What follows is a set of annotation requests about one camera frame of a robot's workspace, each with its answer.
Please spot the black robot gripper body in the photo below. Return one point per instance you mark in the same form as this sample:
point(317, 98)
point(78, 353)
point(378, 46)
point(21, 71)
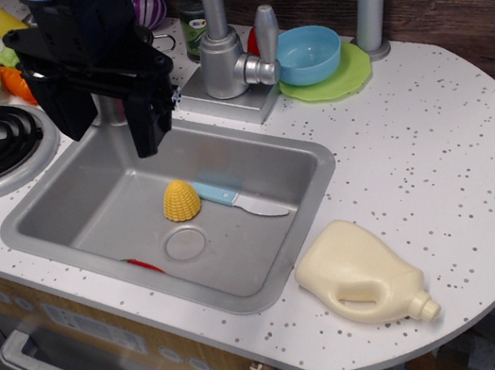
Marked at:
point(93, 40)

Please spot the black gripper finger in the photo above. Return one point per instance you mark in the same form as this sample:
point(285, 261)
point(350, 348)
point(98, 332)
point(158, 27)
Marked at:
point(72, 110)
point(148, 109)

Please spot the steel cooking pot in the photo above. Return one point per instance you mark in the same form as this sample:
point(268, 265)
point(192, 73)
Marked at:
point(110, 111)

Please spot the purple striped toy onion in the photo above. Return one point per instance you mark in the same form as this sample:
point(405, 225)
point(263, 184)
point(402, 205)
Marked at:
point(150, 13)

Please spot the orange toy carrot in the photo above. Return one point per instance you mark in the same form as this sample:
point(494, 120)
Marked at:
point(13, 81)

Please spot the silver toy faucet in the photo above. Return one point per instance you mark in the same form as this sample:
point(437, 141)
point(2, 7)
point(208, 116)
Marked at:
point(230, 82)

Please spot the yellow toy pepper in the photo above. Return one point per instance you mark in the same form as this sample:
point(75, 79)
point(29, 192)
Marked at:
point(0, 20)

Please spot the yellow toy corn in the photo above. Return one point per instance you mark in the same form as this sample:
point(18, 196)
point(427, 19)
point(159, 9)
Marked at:
point(181, 201)

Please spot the green toy can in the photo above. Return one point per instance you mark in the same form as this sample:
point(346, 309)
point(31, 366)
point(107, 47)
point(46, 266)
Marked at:
point(193, 26)

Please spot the red toy tomato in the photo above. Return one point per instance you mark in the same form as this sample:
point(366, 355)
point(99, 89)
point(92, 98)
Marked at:
point(252, 43)

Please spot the grey sink basin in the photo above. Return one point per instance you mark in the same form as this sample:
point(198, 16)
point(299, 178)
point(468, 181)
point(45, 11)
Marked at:
point(217, 216)

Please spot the red toy chili pepper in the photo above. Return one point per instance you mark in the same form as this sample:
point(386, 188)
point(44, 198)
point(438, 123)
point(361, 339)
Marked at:
point(145, 265)

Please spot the blue plastic bowl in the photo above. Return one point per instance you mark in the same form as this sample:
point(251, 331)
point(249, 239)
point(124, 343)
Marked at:
point(308, 54)

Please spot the green plastic plate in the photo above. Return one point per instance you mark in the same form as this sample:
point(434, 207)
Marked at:
point(351, 75)

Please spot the cream toy detergent bottle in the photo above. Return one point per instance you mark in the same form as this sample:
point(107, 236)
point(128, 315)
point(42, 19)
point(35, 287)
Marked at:
point(355, 274)

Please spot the blue handled toy knife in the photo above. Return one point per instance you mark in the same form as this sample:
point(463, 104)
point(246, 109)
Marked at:
point(231, 198)

